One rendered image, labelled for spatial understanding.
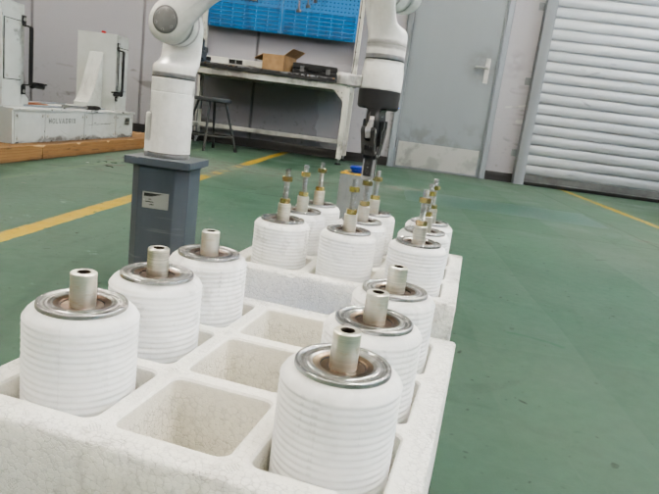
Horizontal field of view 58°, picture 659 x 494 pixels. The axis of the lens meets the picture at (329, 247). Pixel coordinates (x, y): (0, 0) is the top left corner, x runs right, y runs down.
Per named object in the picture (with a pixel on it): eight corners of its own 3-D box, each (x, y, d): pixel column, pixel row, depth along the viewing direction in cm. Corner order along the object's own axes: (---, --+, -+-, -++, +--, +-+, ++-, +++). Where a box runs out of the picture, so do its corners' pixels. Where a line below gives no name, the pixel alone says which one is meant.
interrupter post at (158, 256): (140, 277, 62) (142, 247, 61) (153, 272, 64) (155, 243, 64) (161, 282, 62) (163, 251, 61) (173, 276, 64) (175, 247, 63)
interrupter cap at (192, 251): (166, 256, 71) (166, 251, 71) (196, 245, 79) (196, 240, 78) (223, 269, 70) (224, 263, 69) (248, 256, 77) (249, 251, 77)
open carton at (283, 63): (266, 73, 595) (268, 49, 590) (302, 77, 582) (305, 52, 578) (252, 69, 567) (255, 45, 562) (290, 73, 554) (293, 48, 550)
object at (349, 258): (297, 331, 102) (310, 228, 98) (323, 318, 111) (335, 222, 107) (348, 347, 98) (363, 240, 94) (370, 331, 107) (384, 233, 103)
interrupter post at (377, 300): (358, 325, 56) (363, 292, 56) (364, 318, 59) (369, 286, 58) (382, 330, 56) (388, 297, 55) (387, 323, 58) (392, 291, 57)
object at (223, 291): (144, 393, 75) (153, 254, 71) (183, 366, 84) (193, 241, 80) (214, 412, 72) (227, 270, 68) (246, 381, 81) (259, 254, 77)
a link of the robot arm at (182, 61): (169, 4, 132) (164, 83, 135) (148, -6, 123) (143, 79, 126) (208, 8, 130) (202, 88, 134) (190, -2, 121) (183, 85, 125)
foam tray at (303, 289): (210, 361, 103) (220, 260, 99) (281, 300, 140) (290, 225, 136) (436, 413, 95) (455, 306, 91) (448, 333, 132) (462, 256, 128)
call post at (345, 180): (323, 300, 144) (339, 172, 137) (329, 293, 151) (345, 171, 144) (351, 306, 142) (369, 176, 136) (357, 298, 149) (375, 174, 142)
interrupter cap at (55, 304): (13, 311, 49) (13, 303, 49) (75, 288, 56) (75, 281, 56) (91, 330, 47) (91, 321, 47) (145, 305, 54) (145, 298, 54)
